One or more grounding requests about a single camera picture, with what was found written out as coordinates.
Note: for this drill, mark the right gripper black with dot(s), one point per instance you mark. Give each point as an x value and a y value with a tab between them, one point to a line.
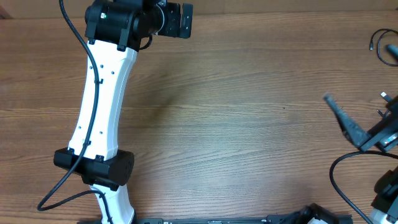
351	129

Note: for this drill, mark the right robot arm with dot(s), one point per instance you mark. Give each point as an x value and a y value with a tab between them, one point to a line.
385	203

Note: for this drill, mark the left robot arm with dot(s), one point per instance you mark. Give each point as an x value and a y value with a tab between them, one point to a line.
113	35

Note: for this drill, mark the cardboard back panel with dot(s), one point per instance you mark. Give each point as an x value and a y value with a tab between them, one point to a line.
42	9

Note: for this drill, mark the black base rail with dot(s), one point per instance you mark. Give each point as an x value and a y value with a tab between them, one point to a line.
270	219

